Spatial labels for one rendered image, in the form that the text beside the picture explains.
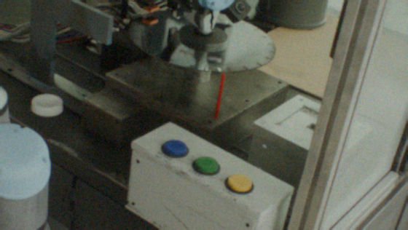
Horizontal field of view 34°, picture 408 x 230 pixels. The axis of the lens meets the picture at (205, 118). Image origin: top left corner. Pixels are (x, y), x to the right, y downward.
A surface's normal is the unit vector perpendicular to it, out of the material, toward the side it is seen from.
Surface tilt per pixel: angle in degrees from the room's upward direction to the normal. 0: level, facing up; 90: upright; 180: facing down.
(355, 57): 90
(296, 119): 0
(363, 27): 90
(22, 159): 7
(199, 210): 90
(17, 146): 7
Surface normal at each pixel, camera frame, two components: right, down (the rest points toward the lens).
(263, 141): -0.59, 0.33
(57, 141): 0.15, -0.85
